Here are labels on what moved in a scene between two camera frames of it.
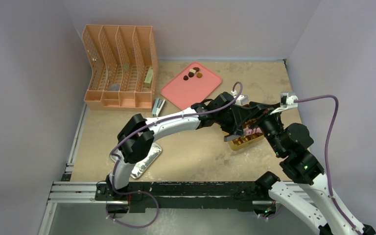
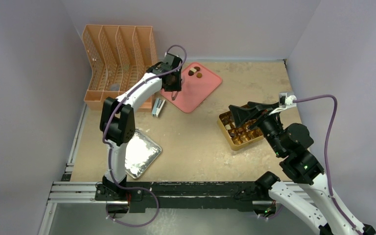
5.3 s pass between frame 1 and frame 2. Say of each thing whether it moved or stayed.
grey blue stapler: stayed
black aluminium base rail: stayed
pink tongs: moved
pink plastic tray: stayed
